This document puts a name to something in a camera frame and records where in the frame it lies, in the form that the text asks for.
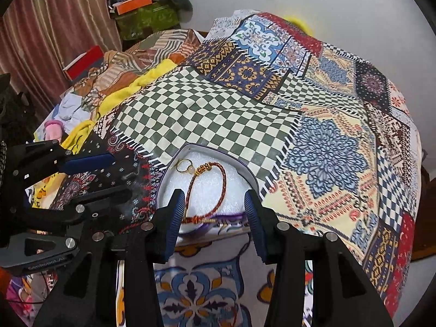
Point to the pink plastic item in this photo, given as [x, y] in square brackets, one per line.
[54, 130]

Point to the orange box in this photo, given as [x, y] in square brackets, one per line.
[136, 2]

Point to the brown striped blanket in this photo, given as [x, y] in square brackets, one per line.
[153, 47]

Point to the patchwork printed blanket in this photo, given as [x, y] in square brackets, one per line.
[211, 115]

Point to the red and white box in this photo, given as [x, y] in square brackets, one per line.
[85, 63]

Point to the yellow curved object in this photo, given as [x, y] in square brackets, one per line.
[299, 22]

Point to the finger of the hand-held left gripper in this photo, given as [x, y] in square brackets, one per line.
[102, 196]
[89, 163]

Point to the light blue clothes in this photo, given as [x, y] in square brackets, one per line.
[73, 107]

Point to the green patterned cloth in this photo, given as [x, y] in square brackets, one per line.
[146, 20]

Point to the white patterned cloth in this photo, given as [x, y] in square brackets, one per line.
[224, 24]

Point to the yellow blanket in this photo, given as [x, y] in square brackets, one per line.
[150, 75]

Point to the white foam liner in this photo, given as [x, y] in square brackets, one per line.
[221, 190]

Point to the purple heart-shaped tin box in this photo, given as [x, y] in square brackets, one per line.
[248, 180]

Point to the colourful printed cloth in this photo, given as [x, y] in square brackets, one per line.
[24, 293]

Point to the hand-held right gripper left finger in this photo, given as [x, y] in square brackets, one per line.
[172, 225]

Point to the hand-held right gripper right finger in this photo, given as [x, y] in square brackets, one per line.
[254, 218]

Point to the striped brown curtain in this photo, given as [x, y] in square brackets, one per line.
[51, 24]

